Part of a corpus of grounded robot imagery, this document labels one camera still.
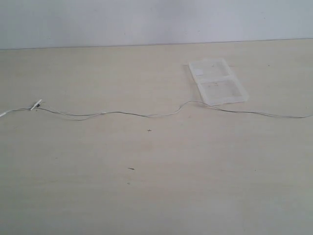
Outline white wired earphones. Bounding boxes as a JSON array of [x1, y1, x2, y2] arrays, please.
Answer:
[[0, 98, 313, 122]]

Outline clear plastic storage case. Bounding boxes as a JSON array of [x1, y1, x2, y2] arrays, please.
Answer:
[[189, 58, 249, 106]]

